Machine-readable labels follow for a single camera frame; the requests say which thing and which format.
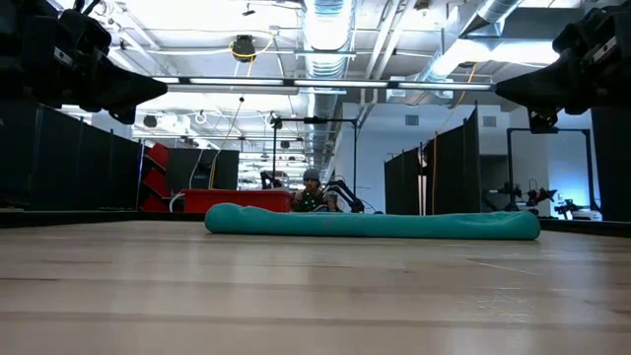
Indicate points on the black background robot arm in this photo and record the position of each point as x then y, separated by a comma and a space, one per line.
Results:
345, 190
535, 194
266, 180
572, 207

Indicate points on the red plastic tote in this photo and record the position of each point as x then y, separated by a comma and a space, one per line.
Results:
236, 198

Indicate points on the teal towel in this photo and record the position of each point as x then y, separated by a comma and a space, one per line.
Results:
370, 224

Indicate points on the round silver ceiling duct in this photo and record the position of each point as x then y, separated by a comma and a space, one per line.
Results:
328, 29

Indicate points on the black partition panel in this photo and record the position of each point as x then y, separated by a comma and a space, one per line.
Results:
74, 167
453, 167
611, 167

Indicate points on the long ceiling light bar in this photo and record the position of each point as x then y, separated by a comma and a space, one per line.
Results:
236, 81

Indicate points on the red stacked bins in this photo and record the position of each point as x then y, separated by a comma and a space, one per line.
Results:
157, 177

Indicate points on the person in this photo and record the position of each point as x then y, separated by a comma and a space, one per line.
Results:
311, 197

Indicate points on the black aluminium table frame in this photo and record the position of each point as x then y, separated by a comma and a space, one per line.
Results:
98, 217

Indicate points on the black gantry frame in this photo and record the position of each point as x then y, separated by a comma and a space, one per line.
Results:
315, 120
510, 167

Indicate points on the large silver air duct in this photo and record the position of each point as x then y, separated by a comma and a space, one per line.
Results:
493, 29

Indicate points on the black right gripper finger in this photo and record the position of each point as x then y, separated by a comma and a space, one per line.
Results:
543, 123
557, 86

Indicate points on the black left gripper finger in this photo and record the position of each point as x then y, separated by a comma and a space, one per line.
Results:
118, 84
123, 115

